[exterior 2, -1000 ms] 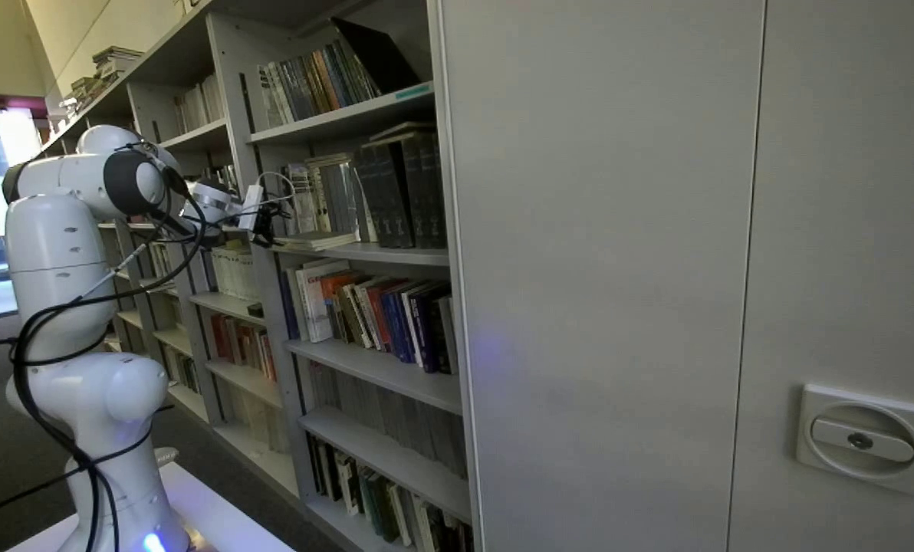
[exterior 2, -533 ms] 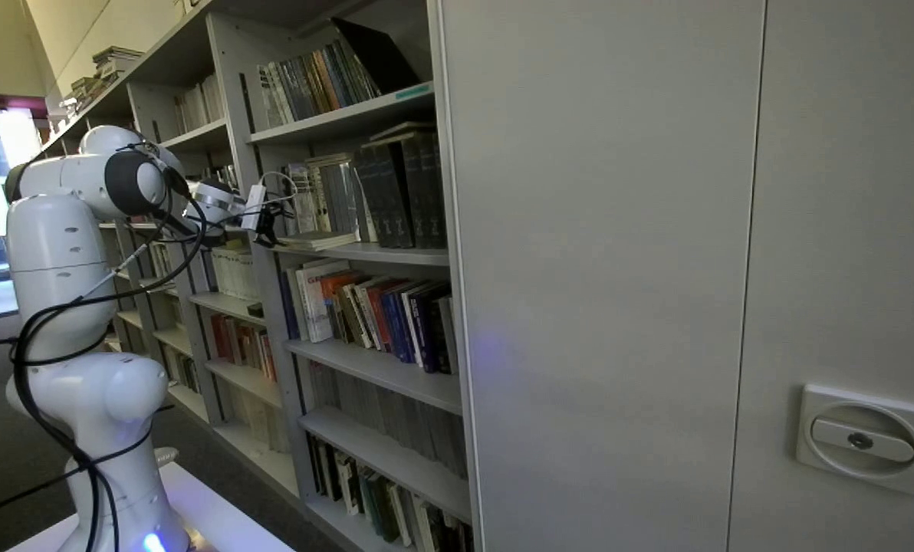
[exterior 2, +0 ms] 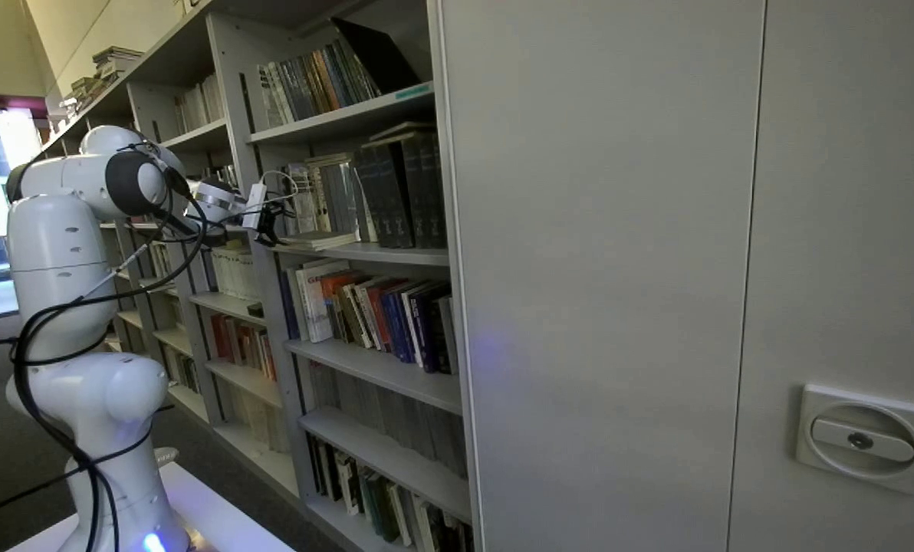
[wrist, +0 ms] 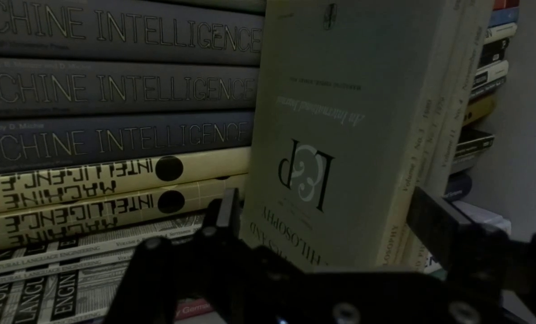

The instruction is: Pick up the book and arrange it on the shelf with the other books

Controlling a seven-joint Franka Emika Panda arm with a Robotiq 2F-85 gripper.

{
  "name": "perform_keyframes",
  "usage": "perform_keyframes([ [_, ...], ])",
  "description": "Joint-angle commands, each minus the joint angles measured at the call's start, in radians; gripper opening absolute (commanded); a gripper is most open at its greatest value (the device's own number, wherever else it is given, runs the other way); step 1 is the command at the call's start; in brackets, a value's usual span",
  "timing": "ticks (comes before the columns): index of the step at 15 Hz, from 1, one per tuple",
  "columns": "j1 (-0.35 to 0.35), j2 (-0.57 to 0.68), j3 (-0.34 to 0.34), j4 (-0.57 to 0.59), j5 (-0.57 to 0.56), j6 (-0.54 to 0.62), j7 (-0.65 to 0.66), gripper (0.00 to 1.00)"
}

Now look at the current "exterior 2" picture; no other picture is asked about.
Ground light grey binder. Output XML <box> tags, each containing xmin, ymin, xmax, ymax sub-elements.
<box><xmin>195</xmin><ymin>71</ymin><xmax>231</xmax><ymax>128</ymax></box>
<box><xmin>176</xmin><ymin>82</ymin><xmax>207</xmax><ymax>136</ymax></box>

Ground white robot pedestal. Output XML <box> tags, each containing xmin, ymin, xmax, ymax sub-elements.
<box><xmin>5</xmin><ymin>458</ymin><xmax>298</xmax><ymax>552</ymax></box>

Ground light grey book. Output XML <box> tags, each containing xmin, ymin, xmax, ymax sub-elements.
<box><xmin>253</xmin><ymin>61</ymin><xmax>285</xmax><ymax>131</ymax></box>

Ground white series volume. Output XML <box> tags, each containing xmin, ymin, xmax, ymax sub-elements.
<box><xmin>224</xmin><ymin>252</ymin><xmax>251</xmax><ymax>305</ymax></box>
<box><xmin>207</xmin><ymin>247</ymin><xmax>236</xmax><ymax>300</ymax></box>

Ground orange red book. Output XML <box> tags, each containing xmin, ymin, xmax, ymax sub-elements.
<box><xmin>365</xmin><ymin>275</ymin><xmax>392</xmax><ymax>352</ymax></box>

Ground thin cream book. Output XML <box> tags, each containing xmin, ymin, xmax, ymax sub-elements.
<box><xmin>357</xmin><ymin>128</ymin><xmax>440</xmax><ymax>149</ymax></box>
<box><xmin>359</xmin><ymin>120</ymin><xmax>434</xmax><ymax>137</ymax></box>

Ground white slim book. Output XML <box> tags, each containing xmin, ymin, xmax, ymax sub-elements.
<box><xmin>404</xmin><ymin>286</ymin><xmax>432</xmax><ymax>370</ymax></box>

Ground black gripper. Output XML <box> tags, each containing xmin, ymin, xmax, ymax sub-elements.
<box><xmin>238</xmin><ymin>179</ymin><xmax>288</xmax><ymax>247</ymax></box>

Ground white cabinet lock handle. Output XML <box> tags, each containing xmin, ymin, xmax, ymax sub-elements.
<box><xmin>792</xmin><ymin>380</ymin><xmax>914</xmax><ymax>500</ymax></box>

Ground dark grey patterned book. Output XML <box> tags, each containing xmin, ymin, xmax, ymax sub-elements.
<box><xmin>273</xmin><ymin>51</ymin><xmax>320</xmax><ymax>123</ymax></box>

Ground grey storage box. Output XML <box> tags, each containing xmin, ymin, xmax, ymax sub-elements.
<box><xmin>85</xmin><ymin>44</ymin><xmax>151</xmax><ymax>87</ymax></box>

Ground dark grey hardcover book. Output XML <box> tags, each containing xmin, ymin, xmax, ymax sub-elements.
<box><xmin>378</xmin><ymin>137</ymin><xmax>408</xmax><ymax>247</ymax></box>
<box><xmin>359</xmin><ymin>140</ymin><xmax>389</xmax><ymax>247</ymax></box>
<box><xmin>397</xmin><ymin>136</ymin><xmax>425</xmax><ymax>252</ymax></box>

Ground blue striped book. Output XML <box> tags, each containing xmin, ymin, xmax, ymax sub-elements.
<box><xmin>328</xmin><ymin>36</ymin><xmax>383</xmax><ymax>104</ymax></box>

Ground orange and blue book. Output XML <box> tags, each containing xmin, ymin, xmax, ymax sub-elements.
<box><xmin>321</xmin><ymin>271</ymin><xmax>352</xmax><ymax>345</ymax></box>

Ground white paperback book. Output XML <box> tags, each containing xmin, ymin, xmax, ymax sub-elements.
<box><xmin>332</xmin><ymin>447</ymin><xmax>365</xmax><ymax>518</ymax></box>
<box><xmin>383</xmin><ymin>478</ymin><xmax>416</xmax><ymax>552</ymax></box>

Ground white genetics book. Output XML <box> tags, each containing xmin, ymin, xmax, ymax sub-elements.
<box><xmin>293</xmin><ymin>261</ymin><xmax>338</xmax><ymax>345</ymax></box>

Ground brown striped book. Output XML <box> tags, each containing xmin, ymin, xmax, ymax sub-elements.
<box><xmin>304</xmin><ymin>44</ymin><xmax>343</xmax><ymax>114</ymax></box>

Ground dark red book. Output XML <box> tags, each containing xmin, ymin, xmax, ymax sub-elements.
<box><xmin>216</xmin><ymin>317</ymin><xmax>242</xmax><ymax>368</ymax></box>
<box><xmin>233</xmin><ymin>318</ymin><xmax>261</xmax><ymax>373</ymax></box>

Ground grey stacked books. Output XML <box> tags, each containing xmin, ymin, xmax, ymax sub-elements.
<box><xmin>416</xmin><ymin>131</ymin><xmax>451</xmax><ymax>252</ymax></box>

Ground grey metal cabinet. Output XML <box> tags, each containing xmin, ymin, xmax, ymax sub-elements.
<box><xmin>425</xmin><ymin>0</ymin><xmax>914</xmax><ymax>552</ymax></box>

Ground teal book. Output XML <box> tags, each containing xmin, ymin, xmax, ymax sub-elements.
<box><xmin>359</xmin><ymin>470</ymin><xmax>402</xmax><ymax>546</ymax></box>

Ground black paperback book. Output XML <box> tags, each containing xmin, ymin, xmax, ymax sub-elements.
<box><xmin>419</xmin><ymin>289</ymin><xmax>457</xmax><ymax>376</ymax></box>

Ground bright blue book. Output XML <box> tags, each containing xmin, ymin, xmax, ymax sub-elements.
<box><xmin>385</xmin><ymin>286</ymin><xmax>419</xmax><ymax>364</ymax></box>

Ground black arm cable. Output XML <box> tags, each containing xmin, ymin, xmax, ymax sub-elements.
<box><xmin>0</xmin><ymin>140</ymin><xmax>298</xmax><ymax>552</ymax></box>

